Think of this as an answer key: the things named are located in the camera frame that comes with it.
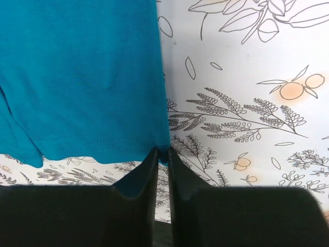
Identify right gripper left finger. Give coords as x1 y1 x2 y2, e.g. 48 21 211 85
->
1 148 158 246

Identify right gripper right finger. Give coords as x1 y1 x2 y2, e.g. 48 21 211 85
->
168 148 328 246

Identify blue t shirt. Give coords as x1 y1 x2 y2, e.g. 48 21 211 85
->
1 1 170 168

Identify floral patterned table mat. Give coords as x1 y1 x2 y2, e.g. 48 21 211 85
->
1 1 328 216

